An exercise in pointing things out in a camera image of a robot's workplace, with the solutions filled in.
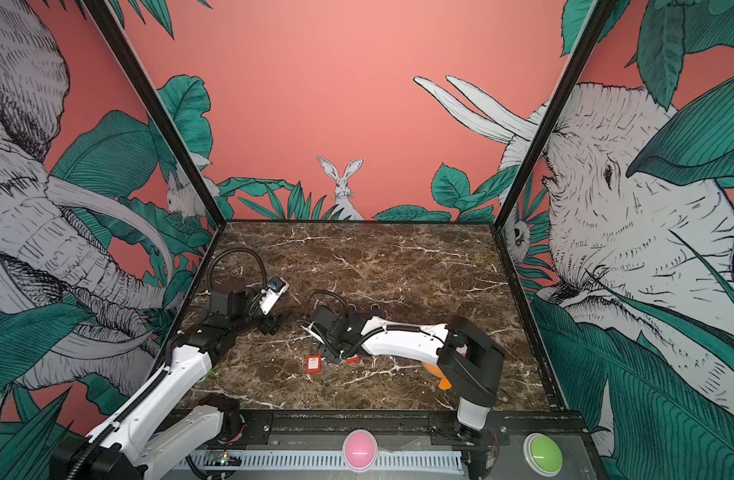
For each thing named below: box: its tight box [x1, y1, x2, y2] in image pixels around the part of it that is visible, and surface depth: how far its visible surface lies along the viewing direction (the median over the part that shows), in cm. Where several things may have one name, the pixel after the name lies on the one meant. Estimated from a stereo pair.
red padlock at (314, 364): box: [306, 355, 323, 374], surface depth 85 cm
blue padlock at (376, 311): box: [370, 303, 385, 317], surface depth 97 cm
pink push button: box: [341, 428, 379, 473], surface depth 71 cm
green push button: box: [523, 432, 564, 477], surface depth 71 cm
